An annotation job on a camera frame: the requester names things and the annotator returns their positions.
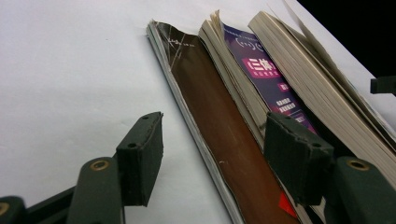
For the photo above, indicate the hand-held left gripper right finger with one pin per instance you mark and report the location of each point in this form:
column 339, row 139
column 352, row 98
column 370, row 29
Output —
column 295, row 161

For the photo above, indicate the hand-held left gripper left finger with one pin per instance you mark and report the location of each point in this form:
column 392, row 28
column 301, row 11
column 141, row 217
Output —
column 140, row 161

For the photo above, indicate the white and green book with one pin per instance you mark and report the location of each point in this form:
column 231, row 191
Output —
column 311, row 77

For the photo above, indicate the dark blue science fiction magazine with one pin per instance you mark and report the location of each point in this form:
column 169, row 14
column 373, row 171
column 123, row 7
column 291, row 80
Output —
column 264, row 81

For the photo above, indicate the red-brown cover magazine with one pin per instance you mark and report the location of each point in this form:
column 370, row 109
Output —
column 238, row 93

